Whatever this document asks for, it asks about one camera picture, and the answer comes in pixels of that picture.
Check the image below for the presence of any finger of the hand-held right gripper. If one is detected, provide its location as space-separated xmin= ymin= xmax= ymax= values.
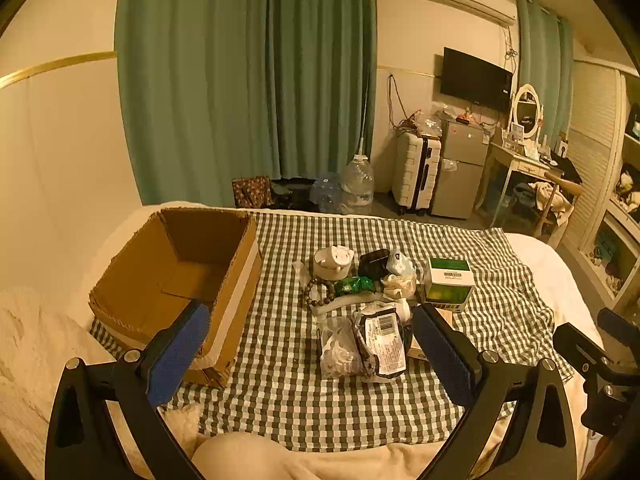
xmin=597 ymin=307 xmax=640 ymax=348
xmin=552 ymin=323 xmax=626 ymax=386

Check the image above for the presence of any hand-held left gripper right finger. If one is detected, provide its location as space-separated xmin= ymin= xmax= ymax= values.
xmin=411 ymin=302 xmax=593 ymax=480

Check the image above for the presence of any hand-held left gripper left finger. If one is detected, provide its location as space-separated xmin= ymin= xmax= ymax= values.
xmin=45 ymin=301 xmax=211 ymax=480

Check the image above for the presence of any black packet with white label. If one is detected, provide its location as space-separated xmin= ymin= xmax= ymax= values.
xmin=352 ymin=307 xmax=407 ymax=378

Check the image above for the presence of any green box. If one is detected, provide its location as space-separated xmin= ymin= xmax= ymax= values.
xmin=422 ymin=257 xmax=476 ymax=313

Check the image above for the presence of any white tissue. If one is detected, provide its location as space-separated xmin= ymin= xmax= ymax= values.
xmin=382 ymin=272 xmax=418 ymax=306

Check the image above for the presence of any brown cardboard box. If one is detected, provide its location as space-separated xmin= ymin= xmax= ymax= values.
xmin=89 ymin=207 xmax=263 ymax=388

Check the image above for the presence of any clear bag of white parts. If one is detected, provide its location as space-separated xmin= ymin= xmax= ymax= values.
xmin=317 ymin=316 xmax=366 ymax=380

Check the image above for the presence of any green snack packet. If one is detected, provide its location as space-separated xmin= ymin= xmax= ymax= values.
xmin=336 ymin=276 xmax=377 ymax=297

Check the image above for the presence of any black case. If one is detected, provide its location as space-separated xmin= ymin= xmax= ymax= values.
xmin=357 ymin=249 xmax=392 ymax=281

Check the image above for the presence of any brown bead bracelet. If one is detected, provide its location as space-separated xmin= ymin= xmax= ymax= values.
xmin=304 ymin=277 xmax=346 ymax=308

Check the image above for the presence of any green checkered cloth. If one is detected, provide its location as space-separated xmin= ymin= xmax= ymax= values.
xmin=90 ymin=210 xmax=576 ymax=453

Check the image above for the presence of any white open shelf unit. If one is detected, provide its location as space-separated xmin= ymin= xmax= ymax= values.
xmin=575 ymin=72 xmax=640 ymax=311

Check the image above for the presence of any person's bare knee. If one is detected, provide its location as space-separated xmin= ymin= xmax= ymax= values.
xmin=192 ymin=432 xmax=361 ymax=480

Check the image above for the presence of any fluffy cream blanket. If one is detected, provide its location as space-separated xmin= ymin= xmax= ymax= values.
xmin=0 ymin=287 xmax=201 ymax=480

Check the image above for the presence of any white garment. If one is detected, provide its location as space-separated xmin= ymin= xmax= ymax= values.
xmin=530 ymin=182 xmax=573 ymax=221

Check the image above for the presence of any wooden chair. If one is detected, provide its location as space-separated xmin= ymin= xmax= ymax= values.
xmin=530 ymin=169 xmax=585 ymax=241

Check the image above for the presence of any black cloth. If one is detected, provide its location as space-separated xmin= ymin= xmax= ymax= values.
xmin=552 ymin=152 xmax=583 ymax=183

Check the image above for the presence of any silver mini fridge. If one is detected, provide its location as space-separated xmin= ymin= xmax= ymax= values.
xmin=431 ymin=117 xmax=493 ymax=221

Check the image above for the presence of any patterned gift bag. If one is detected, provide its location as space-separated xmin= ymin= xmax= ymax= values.
xmin=232 ymin=176 xmax=275 ymax=209

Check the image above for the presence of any white hard suitcase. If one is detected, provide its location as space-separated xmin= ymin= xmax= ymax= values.
xmin=391 ymin=131 xmax=443 ymax=217

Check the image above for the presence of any white vanity desk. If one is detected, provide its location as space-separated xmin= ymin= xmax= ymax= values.
xmin=475 ymin=140 xmax=566 ymax=231

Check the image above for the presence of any large clear water jug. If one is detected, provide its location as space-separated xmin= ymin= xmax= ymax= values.
xmin=340 ymin=152 xmax=376 ymax=216

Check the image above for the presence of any black bag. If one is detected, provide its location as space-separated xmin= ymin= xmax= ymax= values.
xmin=270 ymin=177 xmax=318 ymax=211

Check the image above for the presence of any pack of plastic bottles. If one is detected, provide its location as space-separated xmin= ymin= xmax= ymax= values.
xmin=310 ymin=172 xmax=346 ymax=213

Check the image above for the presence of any white oval vanity mirror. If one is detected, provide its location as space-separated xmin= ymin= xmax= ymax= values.
xmin=509 ymin=84 xmax=546 ymax=143

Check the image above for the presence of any clear plastic bag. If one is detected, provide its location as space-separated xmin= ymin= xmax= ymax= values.
xmin=412 ymin=107 xmax=446 ymax=136

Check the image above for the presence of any thin white pole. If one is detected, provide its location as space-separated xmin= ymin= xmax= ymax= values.
xmin=356 ymin=67 xmax=376 ymax=156

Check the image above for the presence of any wide green curtain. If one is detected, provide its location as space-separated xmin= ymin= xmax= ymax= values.
xmin=114 ymin=0 xmax=378 ymax=208

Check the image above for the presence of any narrow green curtain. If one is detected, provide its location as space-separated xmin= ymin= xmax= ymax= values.
xmin=515 ymin=0 xmax=575 ymax=141

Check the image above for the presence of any black wall television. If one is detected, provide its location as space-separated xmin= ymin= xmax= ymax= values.
xmin=440 ymin=46 xmax=514 ymax=112

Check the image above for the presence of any gold wall trim strip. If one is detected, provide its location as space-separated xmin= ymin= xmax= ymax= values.
xmin=0 ymin=51 xmax=117 ymax=90

